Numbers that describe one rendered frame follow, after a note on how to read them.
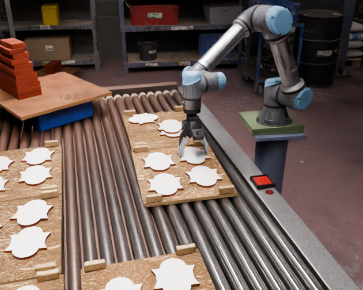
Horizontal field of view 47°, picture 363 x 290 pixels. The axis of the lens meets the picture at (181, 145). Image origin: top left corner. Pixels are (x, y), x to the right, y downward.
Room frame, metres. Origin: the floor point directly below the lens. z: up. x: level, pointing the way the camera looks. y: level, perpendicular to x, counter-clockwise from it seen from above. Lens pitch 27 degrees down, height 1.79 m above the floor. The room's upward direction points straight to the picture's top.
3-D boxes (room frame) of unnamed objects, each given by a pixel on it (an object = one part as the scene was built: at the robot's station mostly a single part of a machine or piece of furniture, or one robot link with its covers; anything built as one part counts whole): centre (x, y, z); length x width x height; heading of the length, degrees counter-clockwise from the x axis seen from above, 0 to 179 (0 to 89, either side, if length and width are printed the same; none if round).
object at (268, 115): (2.05, -0.49, 0.95); 0.15 x 0.15 x 0.10
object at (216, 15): (6.23, -0.58, 0.76); 0.50 x 0.36 x 0.24; 104
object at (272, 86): (2.06, -0.49, 1.07); 0.13 x 0.12 x 0.14; 33
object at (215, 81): (1.70, -0.12, 1.23); 0.11 x 0.11 x 0.08; 33
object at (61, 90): (2.13, 0.72, 1.03); 0.50 x 0.50 x 0.02; 43
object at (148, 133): (1.88, 0.09, 0.93); 0.41 x 0.35 x 0.02; 13
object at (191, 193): (1.47, 0.01, 0.93); 0.41 x 0.35 x 0.02; 12
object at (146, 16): (6.12, 0.39, 0.78); 0.66 x 0.45 x 0.28; 98
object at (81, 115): (2.08, 0.68, 0.97); 0.31 x 0.31 x 0.10; 43
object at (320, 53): (5.48, -1.75, 0.44); 0.59 x 0.59 x 0.88
